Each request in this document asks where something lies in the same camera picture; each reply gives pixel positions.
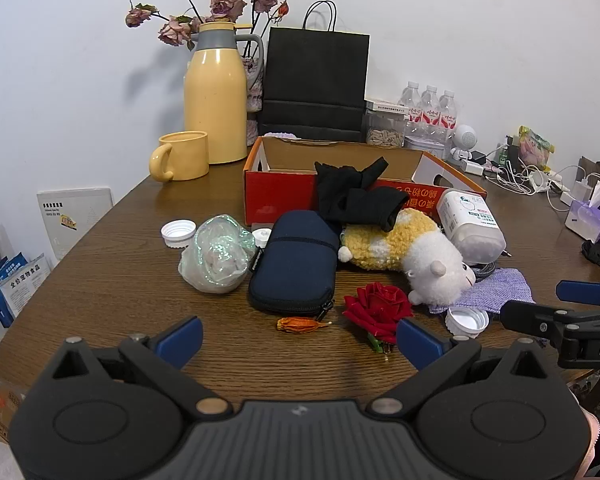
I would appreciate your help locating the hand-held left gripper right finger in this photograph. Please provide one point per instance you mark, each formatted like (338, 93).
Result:
(420, 342)

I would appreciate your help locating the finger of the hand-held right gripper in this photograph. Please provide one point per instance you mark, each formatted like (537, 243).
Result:
(530, 320)
(587, 292)

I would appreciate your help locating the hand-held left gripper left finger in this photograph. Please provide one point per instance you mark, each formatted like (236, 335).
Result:
(182, 341)

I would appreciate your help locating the purple knit cloth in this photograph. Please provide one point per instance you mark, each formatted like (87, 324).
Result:
(505, 287)

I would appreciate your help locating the yellow white plush sheep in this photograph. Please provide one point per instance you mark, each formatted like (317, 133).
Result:
(420, 255)

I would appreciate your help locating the translucent plastic bag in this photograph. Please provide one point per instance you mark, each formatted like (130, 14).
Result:
(215, 255)

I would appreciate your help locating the navy zip pouch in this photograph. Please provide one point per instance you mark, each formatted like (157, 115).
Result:
(292, 260)

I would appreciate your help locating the black cloth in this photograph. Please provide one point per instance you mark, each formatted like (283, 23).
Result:
(360, 202)

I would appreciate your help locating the red cardboard box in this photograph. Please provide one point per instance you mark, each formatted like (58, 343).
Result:
(280, 200)

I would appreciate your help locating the large white bottle cap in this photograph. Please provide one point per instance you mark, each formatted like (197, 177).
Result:
(178, 234)
(466, 321)

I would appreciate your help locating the red rose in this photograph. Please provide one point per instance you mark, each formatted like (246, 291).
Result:
(377, 307)

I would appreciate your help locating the purple tissue box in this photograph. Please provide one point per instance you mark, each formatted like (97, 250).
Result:
(587, 215)

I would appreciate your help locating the white power block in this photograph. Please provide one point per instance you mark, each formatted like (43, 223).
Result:
(580, 187)

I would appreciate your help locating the dried orange flower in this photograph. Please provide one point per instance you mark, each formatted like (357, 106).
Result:
(300, 325)

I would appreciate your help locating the brown paper bag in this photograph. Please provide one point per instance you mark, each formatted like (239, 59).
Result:
(592, 167)

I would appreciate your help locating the small white cap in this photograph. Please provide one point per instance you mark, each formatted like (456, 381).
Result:
(261, 237)

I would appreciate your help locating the yellow snack packet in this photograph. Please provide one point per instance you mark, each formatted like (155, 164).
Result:
(535, 147)

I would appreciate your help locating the white charger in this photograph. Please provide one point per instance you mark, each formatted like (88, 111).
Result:
(472, 167)

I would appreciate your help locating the blue printed packets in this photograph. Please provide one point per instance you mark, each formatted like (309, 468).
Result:
(20, 285)

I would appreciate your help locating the black adapter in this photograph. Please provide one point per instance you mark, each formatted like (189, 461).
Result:
(478, 155)

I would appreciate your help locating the yellow mug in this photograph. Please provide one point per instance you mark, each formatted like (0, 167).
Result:
(187, 157)

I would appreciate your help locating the printed tin box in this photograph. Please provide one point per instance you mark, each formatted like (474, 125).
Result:
(427, 149)

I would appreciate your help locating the white robot toy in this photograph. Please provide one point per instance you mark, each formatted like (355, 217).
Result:
(464, 137)

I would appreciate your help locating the clear jar of seeds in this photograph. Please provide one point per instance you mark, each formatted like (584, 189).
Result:
(385, 135)

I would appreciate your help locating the water bottle red label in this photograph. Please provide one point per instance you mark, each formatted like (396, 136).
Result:
(447, 117)
(411, 110)
(430, 115)

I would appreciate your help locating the light purple towel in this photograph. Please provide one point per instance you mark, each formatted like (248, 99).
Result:
(280, 136)

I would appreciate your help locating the yellow thermos jug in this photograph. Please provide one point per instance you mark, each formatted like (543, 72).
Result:
(215, 95)

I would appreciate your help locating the pink wrapped vase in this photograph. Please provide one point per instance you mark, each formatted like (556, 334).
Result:
(254, 95)

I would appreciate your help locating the black paper bag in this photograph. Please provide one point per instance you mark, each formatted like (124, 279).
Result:
(315, 75)

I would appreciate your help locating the dried pink rose bouquet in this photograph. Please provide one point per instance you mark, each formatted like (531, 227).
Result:
(222, 7)

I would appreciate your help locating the white wall panel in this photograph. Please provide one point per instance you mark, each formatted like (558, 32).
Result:
(75, 220)

